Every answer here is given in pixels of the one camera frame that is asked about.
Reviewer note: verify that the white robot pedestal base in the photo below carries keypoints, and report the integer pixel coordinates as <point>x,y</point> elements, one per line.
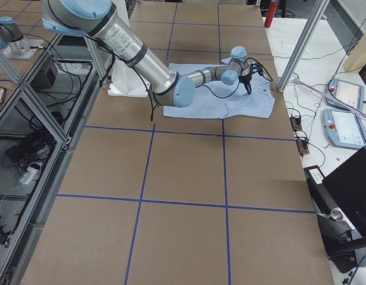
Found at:
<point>124,81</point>

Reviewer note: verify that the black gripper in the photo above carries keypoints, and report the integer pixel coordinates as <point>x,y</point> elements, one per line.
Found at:
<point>245,79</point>

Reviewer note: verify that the upper teach pendant tablet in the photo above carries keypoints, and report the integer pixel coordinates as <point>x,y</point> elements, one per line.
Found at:
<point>347,92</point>

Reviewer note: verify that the black monitor with stand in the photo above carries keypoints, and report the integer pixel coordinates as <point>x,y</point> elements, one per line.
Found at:
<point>340,198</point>

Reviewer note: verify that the orange black connector board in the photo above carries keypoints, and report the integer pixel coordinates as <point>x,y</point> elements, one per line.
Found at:
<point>296,123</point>

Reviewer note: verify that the teach pendant tablet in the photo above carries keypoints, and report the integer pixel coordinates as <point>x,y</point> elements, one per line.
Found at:
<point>344,129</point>
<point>347,92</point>

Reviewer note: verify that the lower teach pendant tablet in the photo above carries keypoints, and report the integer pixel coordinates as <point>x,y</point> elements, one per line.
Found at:
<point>344,129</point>

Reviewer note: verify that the light blue t-shirt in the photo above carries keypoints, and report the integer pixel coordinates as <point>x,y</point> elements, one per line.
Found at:
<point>217,100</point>

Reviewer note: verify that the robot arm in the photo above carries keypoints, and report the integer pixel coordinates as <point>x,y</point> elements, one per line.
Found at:
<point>100,21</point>
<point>9,31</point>

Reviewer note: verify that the aluminium frame rack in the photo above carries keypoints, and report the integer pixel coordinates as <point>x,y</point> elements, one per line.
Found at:
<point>41,120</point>

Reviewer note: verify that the red cylinder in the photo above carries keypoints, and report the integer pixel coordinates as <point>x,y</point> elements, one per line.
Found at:
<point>271,13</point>

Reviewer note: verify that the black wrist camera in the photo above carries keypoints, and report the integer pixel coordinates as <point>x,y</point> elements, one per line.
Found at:
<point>256,68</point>

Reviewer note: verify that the aluminium frame post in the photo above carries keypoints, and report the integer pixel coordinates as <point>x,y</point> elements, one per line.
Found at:
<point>308,30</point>

